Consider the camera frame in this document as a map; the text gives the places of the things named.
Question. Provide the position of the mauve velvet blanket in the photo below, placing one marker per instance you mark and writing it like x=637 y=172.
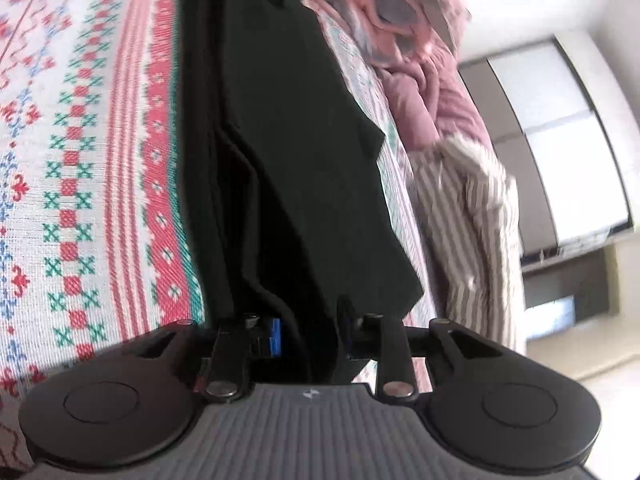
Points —
x=435 y=105

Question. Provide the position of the patterned bed sheet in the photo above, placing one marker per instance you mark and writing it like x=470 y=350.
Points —
x=85 y=160

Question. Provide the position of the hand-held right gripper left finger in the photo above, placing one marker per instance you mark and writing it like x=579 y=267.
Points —
x=274 y=337

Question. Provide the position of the black pants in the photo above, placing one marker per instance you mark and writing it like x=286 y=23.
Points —
x=300 y=160

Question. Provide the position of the striped pillow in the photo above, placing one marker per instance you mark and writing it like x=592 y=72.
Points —
x=475 y=240

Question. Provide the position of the dark shelf unit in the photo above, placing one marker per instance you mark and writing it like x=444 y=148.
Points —
x=565 y=280

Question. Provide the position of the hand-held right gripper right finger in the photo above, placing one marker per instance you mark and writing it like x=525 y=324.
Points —
x=349 y=332

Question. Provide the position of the white sliding wardrobe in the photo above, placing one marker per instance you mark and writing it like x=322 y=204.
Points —
x=550 y=145

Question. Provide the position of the pink and grey quilt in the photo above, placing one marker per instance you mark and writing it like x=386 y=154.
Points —
x=385 y=5

